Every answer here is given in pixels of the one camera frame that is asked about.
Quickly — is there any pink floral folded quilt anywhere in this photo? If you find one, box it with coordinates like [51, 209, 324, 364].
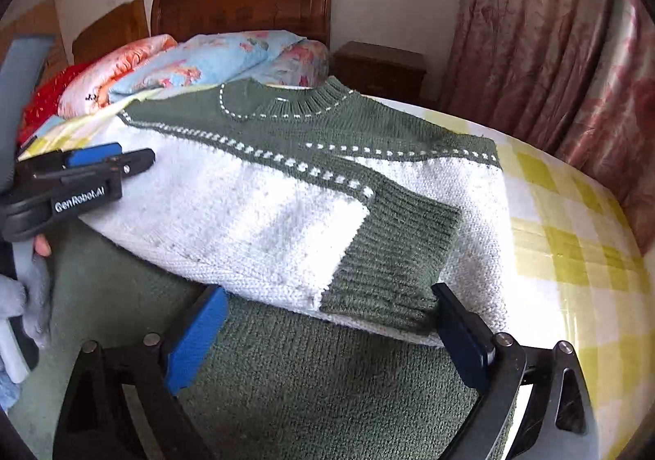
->
[57, 34, 180, 119]

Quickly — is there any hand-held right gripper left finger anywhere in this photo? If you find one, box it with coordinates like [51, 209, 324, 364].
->
[51, 286, 228, 460]

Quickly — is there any yellow checkered bed sheet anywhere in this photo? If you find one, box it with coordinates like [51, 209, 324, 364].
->
[20, 86, 650, 460]

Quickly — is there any small wooden headboard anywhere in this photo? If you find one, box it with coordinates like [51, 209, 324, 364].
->
[72, 0, 150, 64]

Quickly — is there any green knit sweater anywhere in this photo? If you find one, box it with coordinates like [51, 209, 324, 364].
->
[10, 76, 517, 460]

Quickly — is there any pink floral pillow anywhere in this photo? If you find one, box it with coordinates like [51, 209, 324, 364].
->
[256, 39, 329, 88]

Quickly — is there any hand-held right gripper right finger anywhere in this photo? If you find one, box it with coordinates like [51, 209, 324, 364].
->
[434, 282, 599, 460]

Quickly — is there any red blanket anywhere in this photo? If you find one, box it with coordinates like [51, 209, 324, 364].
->
[18, 63, 90, 144]

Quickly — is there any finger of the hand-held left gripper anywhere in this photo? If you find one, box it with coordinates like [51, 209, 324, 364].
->
[61, 148, 156, 179]
[18, 143, 124, 175]

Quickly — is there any blue floral folded quilt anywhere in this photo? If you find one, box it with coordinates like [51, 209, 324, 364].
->
[110, 30, 303, 103]

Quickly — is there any grey cloth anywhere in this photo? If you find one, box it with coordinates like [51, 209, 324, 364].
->
[0, 34, 56, 174]

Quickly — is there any pink floral curtain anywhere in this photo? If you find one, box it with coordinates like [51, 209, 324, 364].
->
[440, 0, 655, 251]

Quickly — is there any dark wooden nightstand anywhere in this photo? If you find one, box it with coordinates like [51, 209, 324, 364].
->
[332, 41, 427, 105]

